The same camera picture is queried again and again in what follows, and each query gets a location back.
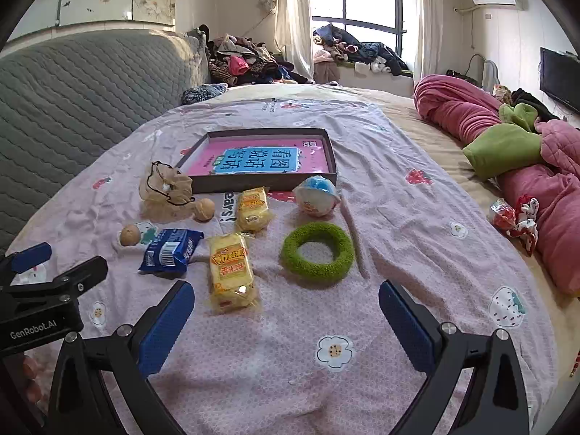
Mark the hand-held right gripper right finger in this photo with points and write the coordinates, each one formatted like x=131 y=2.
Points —
x=408 y=326

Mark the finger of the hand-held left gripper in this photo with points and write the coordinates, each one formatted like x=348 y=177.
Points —
x=77 y=276
x=31 y=253

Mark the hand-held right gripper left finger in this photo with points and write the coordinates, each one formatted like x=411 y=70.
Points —
x=165 y=326

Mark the walnut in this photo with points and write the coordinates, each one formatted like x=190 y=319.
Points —
x=130 y=235
x=205 y=210

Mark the long yellow cake packet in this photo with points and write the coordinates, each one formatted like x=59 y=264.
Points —
x=232 y=272

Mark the small yellow cake packet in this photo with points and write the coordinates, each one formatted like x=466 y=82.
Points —
x=253 y=209

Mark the blue white egg-shaped toy packet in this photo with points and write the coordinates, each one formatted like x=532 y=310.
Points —
x=317 y=197

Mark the shallow brown cardboard box tray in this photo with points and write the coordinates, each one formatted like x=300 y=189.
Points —
x=263 y=184

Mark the person's left hand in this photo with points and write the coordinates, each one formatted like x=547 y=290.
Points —
x=32 y=380

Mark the blue snack packet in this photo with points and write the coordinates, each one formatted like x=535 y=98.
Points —
x=170 y=251

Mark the pink strawberry printed bedsheet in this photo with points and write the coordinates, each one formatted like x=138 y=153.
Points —
x=281 y=362

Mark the red white patterned wrapper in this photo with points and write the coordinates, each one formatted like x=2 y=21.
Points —
x=525 y=226

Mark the grey quilted headboard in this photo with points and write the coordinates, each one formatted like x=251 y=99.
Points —
x=81 y=99

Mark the green fleece blanket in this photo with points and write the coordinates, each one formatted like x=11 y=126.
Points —
x=503 y=149

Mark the blue fuzzy cloth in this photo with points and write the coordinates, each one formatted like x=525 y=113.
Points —
x=201 y=94

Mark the pink quilt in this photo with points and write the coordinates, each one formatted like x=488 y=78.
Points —
x=453 y=108

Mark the dark bag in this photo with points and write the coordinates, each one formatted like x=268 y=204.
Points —
x=460 y=75

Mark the black clothes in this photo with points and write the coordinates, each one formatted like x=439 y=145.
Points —
x=528 y=99

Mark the pile of mixed clothes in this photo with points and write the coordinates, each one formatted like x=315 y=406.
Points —
x=249 y=61

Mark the pile of dark clothes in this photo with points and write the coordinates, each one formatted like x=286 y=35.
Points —
x=362 y=50

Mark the black television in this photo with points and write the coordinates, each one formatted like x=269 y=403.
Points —
x=559 y=77

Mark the cream curtain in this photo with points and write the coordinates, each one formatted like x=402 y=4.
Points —
x=428 y=22
x=292 y=18

